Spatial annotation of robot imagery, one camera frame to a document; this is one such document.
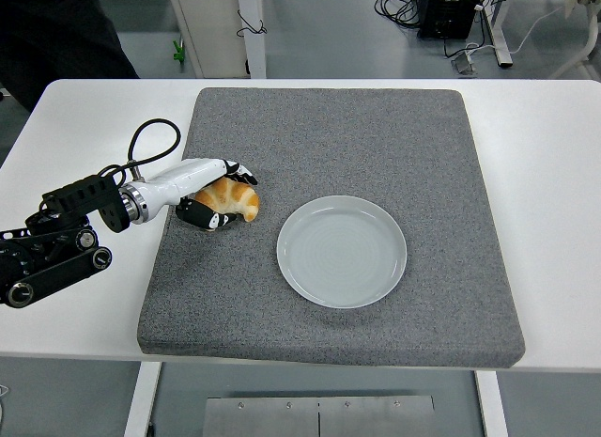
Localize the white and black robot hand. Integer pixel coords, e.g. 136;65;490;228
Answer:
139;157;259;232

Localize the golden croissant bread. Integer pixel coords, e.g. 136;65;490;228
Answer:
193;177;261;224

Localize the round pale grey plate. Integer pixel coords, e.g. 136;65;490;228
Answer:
275;195;408;310

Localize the grey metal plate with screws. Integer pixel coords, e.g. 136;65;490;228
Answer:
202;395;438;437

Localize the beige cabinet panel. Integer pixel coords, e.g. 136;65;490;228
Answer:
164;0;249;79

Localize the person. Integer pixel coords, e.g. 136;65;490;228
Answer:
0;0;141;113

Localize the grey felt mat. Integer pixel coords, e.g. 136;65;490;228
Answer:
135;86;526;370

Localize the clear grey foot pedal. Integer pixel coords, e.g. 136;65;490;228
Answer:
451;51;480;76

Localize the black computer box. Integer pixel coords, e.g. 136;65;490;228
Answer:
416;0;485;39

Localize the white desk leg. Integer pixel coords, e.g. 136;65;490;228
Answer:
483;0;514;68

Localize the white table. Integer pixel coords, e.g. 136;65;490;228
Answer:
0;78;601;437

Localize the white square post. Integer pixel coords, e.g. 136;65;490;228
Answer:
236;0;269;80

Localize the black cable on post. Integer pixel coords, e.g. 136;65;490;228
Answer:
236;8;269;37

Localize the black floor cable bundle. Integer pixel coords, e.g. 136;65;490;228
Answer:
374;0;422;29

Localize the white floor cable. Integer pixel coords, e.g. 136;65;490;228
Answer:
443;4;567;60

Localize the white curved tube frame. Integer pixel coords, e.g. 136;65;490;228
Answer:
547;0;601;80

